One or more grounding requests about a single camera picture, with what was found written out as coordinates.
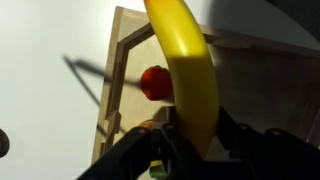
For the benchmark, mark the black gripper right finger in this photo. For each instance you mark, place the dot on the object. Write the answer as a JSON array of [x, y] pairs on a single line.
[[266, 150]]

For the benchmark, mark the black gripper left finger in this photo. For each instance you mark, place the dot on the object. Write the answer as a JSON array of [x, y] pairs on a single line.
[[140, 153]]

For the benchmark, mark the yellow banana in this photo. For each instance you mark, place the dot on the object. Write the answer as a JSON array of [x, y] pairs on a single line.
[[190, 76]]

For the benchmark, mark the light wooden tray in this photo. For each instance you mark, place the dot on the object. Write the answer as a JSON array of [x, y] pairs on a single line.
[[253, 86]]

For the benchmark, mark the yellow round toy fruit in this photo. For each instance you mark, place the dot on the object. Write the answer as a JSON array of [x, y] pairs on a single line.
[[146, 124]]

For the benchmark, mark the red-orange round toy fruit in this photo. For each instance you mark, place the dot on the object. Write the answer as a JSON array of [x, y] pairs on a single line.
[[155, 83]]

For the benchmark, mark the dark red toy plum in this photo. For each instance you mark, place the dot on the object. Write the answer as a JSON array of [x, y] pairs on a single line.
[[3, 143]]

